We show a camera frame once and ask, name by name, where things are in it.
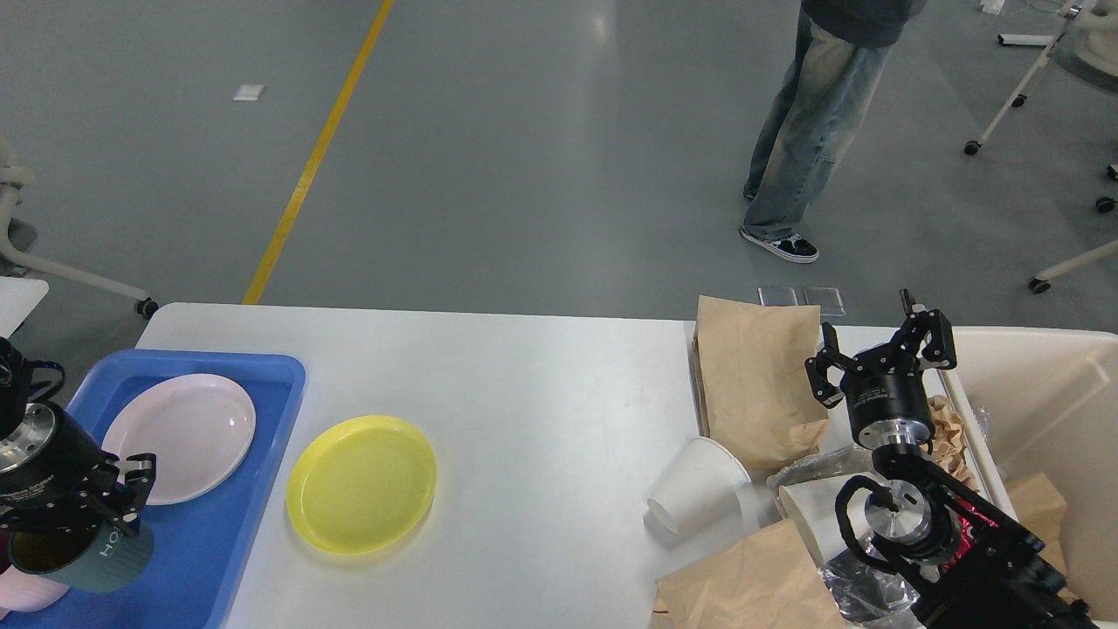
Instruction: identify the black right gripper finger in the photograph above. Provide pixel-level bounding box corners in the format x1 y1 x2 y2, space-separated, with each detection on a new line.
884 290 957 373
805 325 853 409

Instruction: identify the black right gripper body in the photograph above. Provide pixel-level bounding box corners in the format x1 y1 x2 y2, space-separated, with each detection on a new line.
844 346 935 450

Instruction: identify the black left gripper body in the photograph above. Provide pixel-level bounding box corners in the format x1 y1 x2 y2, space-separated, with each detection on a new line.
1 404 103 511

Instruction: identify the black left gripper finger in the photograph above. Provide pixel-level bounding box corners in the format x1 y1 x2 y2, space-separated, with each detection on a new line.
0 507 141 539
96 452 157 525

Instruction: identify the teal mug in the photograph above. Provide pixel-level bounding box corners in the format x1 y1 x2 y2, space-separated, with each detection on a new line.
7 524 155 593

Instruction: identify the yellow plastic plate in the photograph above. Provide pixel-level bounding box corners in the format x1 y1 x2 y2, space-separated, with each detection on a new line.
285 414 437 555

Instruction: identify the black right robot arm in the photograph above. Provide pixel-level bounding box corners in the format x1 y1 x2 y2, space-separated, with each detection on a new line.
805 289 1095 628

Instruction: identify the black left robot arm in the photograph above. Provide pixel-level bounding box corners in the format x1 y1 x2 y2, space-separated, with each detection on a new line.
1 339 157 539

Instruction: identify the floor outlet plate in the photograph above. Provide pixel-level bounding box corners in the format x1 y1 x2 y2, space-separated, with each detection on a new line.
757 286 846 317

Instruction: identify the pink plate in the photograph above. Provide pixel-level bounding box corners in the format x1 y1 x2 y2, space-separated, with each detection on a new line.
101 374 256 506

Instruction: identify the blue plastic tray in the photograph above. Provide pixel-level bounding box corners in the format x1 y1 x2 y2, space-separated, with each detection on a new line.
3 349 305 628

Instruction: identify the large brown paper bag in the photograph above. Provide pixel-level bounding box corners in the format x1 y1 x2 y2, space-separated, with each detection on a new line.
694 295 828 470

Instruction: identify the crumpled brown paper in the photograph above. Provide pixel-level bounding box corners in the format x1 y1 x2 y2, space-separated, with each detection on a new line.
928 397 980 490

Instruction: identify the beige plastic bin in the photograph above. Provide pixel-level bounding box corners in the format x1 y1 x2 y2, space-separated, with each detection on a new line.
942 326 1117 628

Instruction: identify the white chair base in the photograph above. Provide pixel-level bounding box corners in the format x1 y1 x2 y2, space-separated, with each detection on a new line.
0 135 160 320
1027 161 1117 294

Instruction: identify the pink ribbed cup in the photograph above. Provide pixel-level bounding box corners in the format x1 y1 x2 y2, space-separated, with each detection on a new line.
1 532 72 619

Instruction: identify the red foil wrapper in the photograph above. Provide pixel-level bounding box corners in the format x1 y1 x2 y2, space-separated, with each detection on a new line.
956 499 999 555

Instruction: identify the left white chair base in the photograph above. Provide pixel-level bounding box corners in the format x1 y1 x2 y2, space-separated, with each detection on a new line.
0 135 160 320

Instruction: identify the cardboard piece in bin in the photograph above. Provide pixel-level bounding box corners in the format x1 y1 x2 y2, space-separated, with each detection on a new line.
1005 471 1067 576

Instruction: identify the white paper cup lying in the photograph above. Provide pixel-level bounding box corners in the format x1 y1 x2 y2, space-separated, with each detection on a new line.
647 435 750 535

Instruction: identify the clear plastic wrap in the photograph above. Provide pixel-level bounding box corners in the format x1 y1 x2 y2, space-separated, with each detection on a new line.
766 445 921 628

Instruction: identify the lower brown paper bag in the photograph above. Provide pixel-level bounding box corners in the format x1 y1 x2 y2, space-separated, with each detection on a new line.
652 520 847 628

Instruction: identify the person in jeans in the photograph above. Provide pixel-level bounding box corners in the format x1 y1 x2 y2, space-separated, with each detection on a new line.
740 1 925 264

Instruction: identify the white rolling stand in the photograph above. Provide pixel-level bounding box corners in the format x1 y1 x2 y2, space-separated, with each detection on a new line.
963 1 1090 156

